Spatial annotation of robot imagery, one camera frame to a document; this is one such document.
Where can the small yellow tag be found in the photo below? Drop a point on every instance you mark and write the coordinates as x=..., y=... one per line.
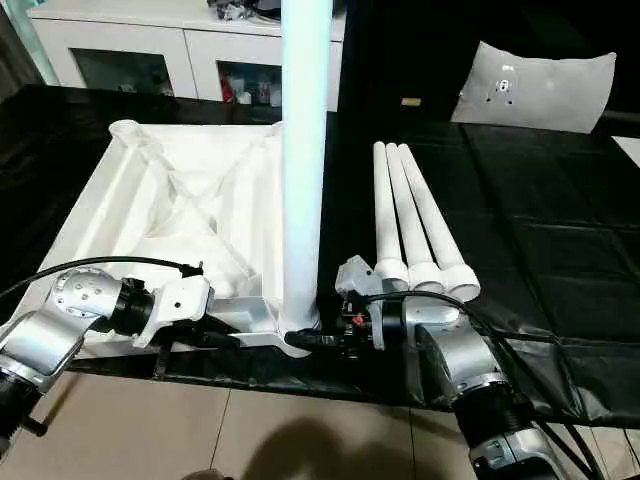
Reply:
x=411, y=101

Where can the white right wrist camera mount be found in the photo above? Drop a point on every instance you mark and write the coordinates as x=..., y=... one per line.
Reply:
x=358, y=275

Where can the white padded sheet with fitting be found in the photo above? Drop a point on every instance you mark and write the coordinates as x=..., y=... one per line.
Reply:
x=540, y=90

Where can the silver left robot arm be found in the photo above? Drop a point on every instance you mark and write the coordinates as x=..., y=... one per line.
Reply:
x=60, y=320

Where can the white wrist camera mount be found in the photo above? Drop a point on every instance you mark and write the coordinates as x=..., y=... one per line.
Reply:
x=358, y=275
x=175, y=300

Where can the black cabinet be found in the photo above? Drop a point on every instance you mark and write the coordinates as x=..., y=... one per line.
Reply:
x=400, y=50

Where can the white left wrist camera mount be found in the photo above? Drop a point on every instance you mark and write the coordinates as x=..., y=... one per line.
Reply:
x=175, y=300

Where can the black work mat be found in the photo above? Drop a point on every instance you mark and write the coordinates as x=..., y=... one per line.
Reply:
x=560, y=250

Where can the white plastic table leg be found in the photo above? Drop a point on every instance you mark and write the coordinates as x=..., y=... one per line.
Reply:
x=388, y=210
x=408, y=215
x=430, y=215
x=305, y=150

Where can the dark helmet on sideboard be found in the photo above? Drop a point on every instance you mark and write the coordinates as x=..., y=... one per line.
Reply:
x=270, y=10

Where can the white plastic table top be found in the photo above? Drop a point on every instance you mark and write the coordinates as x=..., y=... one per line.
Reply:
x=170, y=210

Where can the black stand leg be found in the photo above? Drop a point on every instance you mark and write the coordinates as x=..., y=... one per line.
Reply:
x=35, y=425

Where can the white sideboard cabinet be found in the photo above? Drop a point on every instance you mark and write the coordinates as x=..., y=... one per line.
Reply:
x=150, y=45

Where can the dark clutter pile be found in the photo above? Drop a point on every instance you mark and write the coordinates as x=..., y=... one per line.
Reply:
x=232, y=10

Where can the teal glass panel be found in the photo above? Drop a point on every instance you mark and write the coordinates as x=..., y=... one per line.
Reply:
x=35, y=50

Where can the flat white sheet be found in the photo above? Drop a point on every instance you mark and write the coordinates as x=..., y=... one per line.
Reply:
x=628, y=150

